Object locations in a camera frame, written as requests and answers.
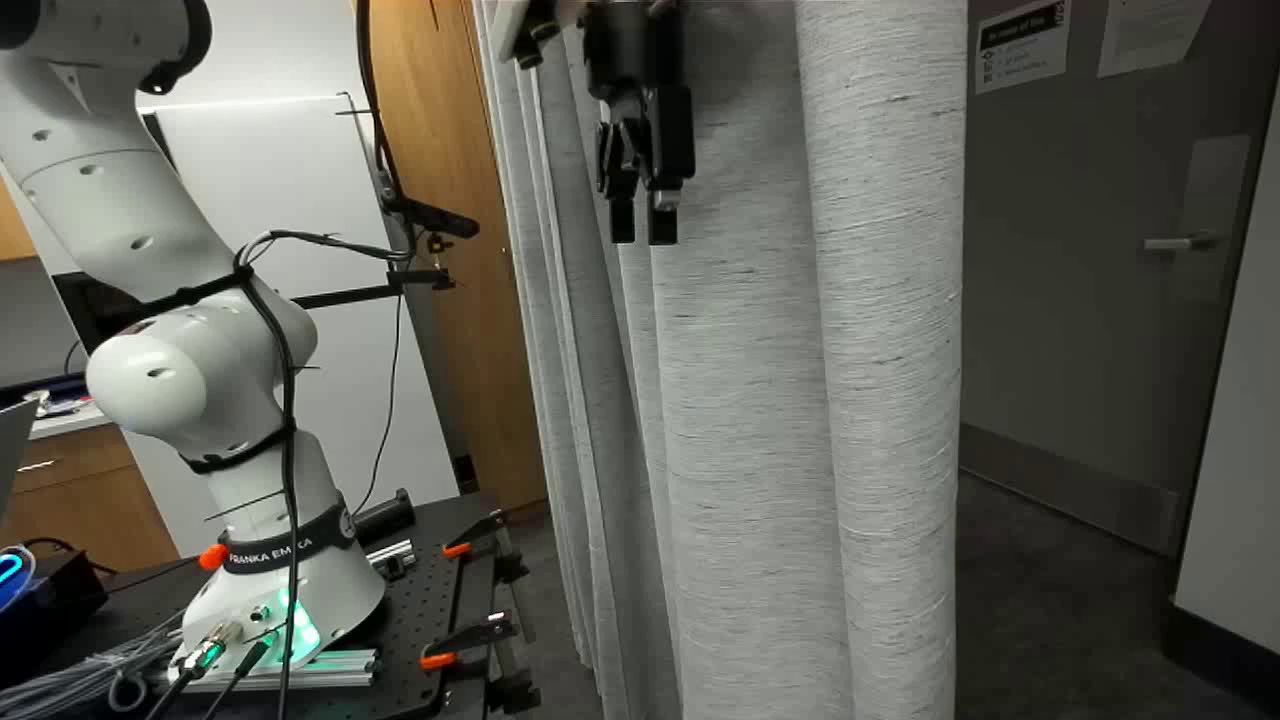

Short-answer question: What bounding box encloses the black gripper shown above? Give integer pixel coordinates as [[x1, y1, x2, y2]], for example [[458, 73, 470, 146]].
[[579, 0, 699, 249]]

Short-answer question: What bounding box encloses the light grey woven curtain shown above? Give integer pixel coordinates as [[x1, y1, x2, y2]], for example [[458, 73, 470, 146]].
[[466, 0, 971, 720]]

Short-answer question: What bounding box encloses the brown wooden door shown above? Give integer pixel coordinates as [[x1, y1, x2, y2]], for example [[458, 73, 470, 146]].
[[362, 0, 553, 519]]

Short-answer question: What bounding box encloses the black horizontal stand rod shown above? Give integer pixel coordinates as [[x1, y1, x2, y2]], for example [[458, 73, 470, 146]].
[[287, 264, 458, 313]]

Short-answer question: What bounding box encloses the white sign with black header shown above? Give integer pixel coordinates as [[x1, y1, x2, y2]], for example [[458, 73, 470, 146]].
[[971, 0, 1076, 99]]

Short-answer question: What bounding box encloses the grey metal door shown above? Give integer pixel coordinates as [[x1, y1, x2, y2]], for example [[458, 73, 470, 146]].
[[957, 0, 1280, 566]]

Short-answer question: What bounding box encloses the white paper notice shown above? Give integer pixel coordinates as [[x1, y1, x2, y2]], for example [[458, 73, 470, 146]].
[[1092, 0, 1219, 79]]

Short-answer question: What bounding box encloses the dark monitor screen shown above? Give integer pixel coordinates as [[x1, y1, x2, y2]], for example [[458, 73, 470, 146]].
[[0, 257, 100, 401]]

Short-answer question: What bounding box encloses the brown wooden cabinet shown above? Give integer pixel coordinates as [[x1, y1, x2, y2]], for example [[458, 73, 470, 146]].
[[0, 420, 185, 582]]

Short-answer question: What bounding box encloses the black box with blue light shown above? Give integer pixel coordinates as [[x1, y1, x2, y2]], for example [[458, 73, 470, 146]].
[[0, 542, 112, 673]]

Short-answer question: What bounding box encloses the black camera on stand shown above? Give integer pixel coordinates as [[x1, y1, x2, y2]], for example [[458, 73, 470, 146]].
[[383, 194, 485, 249]]

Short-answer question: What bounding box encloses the orange-handled black clamp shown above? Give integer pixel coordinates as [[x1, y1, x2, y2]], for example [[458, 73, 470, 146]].
[[417, 607, 525, 676], [434, 510, 521, 566]]

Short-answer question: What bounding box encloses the black cylindrical handle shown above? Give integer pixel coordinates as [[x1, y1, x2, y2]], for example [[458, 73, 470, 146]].
[[348, 489, 421, 542]]

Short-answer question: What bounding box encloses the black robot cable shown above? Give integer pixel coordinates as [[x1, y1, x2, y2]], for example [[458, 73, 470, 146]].
[[228, 230, 405, 720]]

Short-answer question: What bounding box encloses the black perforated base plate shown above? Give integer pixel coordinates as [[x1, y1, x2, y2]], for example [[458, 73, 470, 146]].
[[0, 489, 545, 720]]

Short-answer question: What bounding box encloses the silver door lever handle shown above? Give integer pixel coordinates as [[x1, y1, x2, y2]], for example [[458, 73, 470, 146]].
[[1139, 231, 1222, 261]]

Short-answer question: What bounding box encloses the grey cable bundle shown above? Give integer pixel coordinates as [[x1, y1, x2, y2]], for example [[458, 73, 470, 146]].
[[0, 622, 192, 720]]

